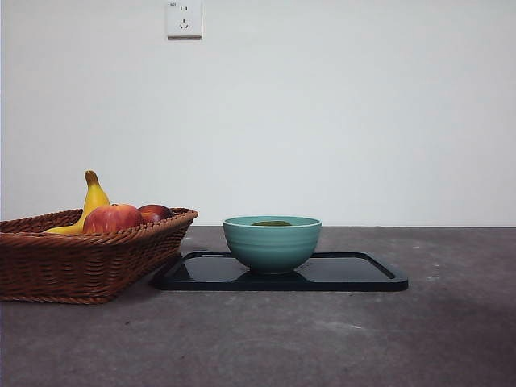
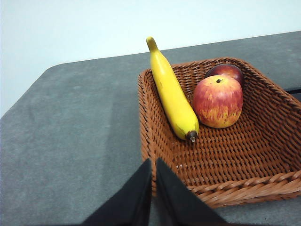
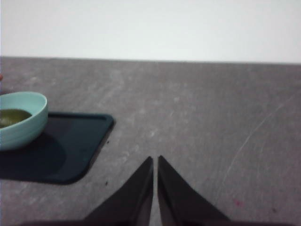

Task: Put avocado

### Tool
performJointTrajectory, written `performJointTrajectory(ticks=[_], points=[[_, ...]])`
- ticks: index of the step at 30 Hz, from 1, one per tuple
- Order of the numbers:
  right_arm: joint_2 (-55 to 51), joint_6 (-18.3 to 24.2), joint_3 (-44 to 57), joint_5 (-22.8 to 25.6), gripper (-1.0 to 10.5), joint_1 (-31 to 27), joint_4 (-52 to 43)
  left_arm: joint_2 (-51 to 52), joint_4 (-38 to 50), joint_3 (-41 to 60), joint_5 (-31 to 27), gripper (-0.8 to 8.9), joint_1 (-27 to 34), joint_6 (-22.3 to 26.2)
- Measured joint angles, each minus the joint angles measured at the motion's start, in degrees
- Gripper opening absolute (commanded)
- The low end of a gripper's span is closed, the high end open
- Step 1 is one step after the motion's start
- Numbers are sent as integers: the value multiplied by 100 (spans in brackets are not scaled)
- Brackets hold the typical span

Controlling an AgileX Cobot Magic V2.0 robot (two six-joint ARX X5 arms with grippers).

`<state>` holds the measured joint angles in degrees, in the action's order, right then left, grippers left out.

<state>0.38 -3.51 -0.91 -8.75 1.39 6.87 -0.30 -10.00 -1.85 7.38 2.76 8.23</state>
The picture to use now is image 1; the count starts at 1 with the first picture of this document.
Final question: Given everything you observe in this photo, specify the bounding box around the teal ribbed bowl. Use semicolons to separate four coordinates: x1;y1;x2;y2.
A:
223;215;323;276

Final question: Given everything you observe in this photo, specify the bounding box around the dark red peach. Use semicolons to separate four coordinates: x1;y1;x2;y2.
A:
137;204;174;224

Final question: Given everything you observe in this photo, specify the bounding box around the black rectangular tray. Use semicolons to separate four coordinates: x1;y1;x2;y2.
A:
149;250;410;292

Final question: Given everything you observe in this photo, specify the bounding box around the red yellow apple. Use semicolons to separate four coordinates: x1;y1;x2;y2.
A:
82;203;144;234

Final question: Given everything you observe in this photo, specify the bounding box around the yellow banana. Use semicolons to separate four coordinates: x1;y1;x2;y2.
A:
42;169;110;235

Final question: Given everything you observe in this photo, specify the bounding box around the brown wicker basket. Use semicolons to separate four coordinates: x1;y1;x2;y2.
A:
0;207;199;305

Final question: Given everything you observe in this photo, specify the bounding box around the white wall socket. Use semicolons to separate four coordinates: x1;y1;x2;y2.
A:
167;0;203;40

